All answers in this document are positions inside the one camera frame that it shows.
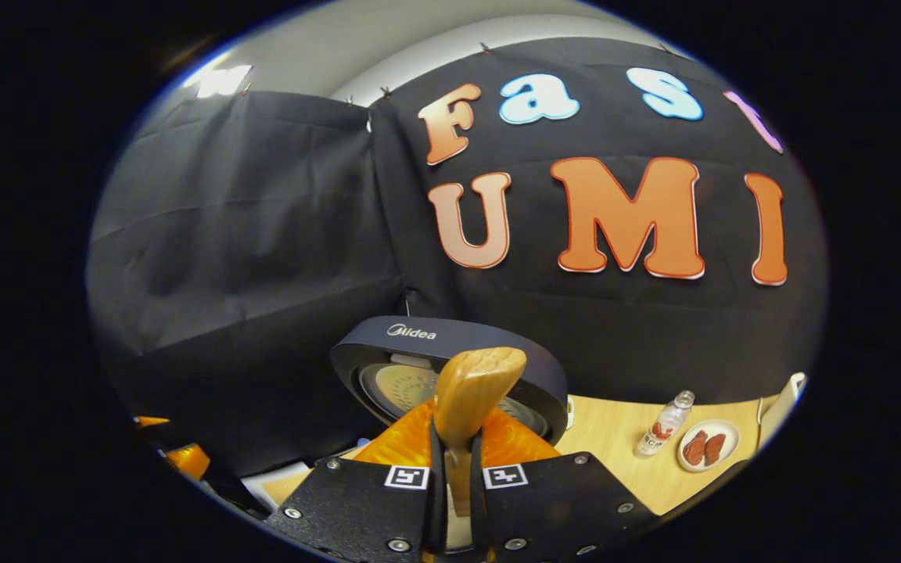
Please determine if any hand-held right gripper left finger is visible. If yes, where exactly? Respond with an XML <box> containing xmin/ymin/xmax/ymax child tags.
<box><xmin>263</xmin><ymin>399</ymin><xmax>447</xmax><ymax>563</ymax></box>

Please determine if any wooden spoon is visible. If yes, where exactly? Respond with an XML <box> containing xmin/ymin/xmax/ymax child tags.
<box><xmin>433</xmin><ymin>346</ymin><xmax>528</xmax><ymax>548</ymax></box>

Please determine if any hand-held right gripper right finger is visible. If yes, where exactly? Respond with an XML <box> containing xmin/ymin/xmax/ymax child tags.
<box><xmin>468</xmin><ymin>403</ymin><xmax>659</xmax><ymax>563</ymax></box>

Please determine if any dark grey rice cooker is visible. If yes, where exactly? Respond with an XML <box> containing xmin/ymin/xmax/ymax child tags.
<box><xmin>330</xmin><ymin>315</ymin><xmax>570</xmax><ymax>446</ymax></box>

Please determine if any white toaster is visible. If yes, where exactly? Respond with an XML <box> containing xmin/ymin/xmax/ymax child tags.
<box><xmin>756</xmin><ymin>372</ymin><xmax>808</xmax><ymax>450</ymax></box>

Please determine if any white plate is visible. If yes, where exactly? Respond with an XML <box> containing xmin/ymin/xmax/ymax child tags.
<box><xmin>677</xmin><ymin>419</ymin><xmax>741</xmax><ymax>473</ymax></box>

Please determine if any clear drink bottle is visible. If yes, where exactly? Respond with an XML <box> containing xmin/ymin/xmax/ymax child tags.
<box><xmin>635</xmin><ymin>390</ymin><xmax>695</xmax><ymax>458</ymax></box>

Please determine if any ceiling light panel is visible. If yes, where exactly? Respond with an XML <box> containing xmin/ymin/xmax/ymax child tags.
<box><xmin>196</xmin><ymin>64</ymin><xmax>253</xmax><ymax>99</ymax></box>

